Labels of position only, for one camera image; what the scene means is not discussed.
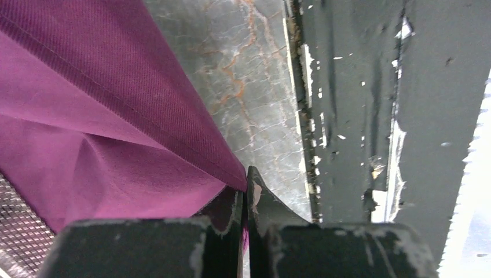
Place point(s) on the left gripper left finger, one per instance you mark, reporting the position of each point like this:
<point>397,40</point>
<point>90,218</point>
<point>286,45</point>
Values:
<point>208,244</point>

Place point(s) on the purple cloth wrap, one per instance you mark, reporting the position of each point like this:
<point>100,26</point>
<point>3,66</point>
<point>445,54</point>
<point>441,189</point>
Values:
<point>98,119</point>

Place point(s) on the metal instrument tray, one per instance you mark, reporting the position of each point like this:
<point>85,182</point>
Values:
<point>25,238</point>

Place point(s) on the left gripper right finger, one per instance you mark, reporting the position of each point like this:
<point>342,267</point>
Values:
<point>283,244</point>

